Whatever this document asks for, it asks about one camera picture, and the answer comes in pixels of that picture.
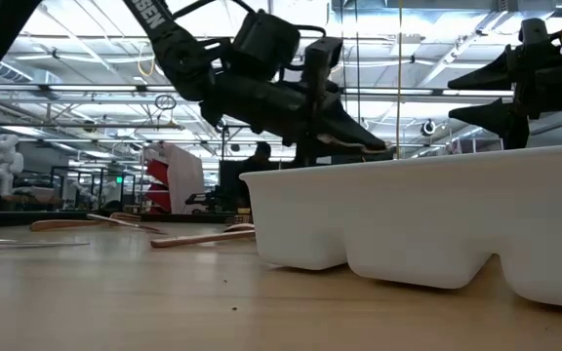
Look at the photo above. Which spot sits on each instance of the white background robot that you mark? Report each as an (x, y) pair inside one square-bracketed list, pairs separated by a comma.
[(3, 166)]

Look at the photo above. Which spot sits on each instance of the person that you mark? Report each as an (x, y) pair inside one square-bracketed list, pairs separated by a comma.
[(261, 153)]

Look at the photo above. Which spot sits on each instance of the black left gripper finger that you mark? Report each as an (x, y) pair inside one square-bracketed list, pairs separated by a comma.
[(354, 127), (308, 156)]

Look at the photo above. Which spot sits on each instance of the red and white machine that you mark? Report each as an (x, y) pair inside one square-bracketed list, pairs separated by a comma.
[(183, 175)]

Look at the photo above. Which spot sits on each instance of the white cutlery tray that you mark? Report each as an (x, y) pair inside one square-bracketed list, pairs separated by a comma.
[(408, 219)]

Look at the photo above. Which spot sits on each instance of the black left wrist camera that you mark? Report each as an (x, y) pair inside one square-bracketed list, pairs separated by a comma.
[(322, 51)]

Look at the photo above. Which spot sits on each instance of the green sign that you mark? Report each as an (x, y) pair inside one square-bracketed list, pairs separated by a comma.
[(119, 179)]

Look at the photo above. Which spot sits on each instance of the small white robot arm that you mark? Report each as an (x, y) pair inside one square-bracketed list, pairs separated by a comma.
[(82, 191), (108, 187)]

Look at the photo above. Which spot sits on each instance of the ceiling light strip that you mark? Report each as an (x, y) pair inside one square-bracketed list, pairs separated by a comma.
[(91, 88)]

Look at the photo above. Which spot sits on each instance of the black office chair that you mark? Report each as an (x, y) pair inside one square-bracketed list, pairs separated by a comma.
[(203, 200)]

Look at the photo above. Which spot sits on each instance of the black workstation frame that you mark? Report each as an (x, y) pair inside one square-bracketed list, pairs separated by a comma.
[(61, 168)]

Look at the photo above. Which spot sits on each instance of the small black white reel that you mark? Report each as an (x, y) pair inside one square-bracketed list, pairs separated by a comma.
[(428, 128), (221, 128)]

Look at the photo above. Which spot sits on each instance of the black gantry frame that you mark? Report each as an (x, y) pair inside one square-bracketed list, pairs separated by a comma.
[(223, 146)]

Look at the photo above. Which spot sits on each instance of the wide black monitor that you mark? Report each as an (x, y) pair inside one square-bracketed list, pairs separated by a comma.
[(378, 158)]

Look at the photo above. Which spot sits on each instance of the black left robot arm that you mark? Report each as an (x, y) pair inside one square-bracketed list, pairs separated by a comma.
[(169, 44)]

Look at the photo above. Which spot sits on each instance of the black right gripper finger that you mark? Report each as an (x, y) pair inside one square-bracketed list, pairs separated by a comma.
[(500, 73), (505, 122)]

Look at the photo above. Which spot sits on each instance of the copper knife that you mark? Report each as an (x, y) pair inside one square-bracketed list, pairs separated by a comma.
[(115, 222), (198, 239)]

